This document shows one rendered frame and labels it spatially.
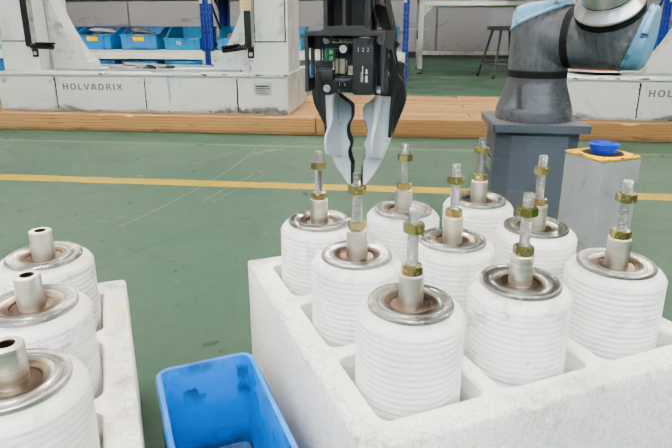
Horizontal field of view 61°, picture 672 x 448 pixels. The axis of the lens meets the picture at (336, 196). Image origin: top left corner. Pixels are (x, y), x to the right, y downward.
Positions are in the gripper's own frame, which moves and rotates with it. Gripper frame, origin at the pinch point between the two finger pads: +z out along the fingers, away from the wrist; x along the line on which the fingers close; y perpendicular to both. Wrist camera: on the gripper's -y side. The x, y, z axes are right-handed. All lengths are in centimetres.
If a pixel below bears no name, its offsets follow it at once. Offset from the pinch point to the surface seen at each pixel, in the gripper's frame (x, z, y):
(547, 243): 20.3, 9.6, -8.3
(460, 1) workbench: -5, -34, -543
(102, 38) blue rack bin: -329, -1, -432
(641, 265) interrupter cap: 28.7, 9.1, -2.7
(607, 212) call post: 30.1, 10.6, -24.9
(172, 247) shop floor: -53, 34, -53
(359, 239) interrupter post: 0.5, 7.0, 1.8
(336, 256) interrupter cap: -1.9, 9.1, 2.0
